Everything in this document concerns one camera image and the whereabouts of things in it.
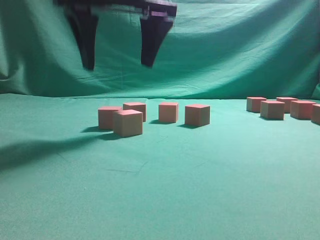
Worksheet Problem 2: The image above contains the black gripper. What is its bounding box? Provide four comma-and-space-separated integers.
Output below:
53, 0, 178, 71

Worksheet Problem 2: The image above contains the red cube column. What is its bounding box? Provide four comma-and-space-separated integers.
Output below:
290, 100, 316, 120
311, 104, 320, 125
184, 104, 211, 127
113, 109, 143, 137
260, 100, 285, 121
276, 97, 298, 114
122, 102, 147, 122
246, 96, 267, 113

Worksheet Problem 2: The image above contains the green cloth backdrop and cover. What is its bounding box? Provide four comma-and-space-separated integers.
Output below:
0, 0, 320, 240

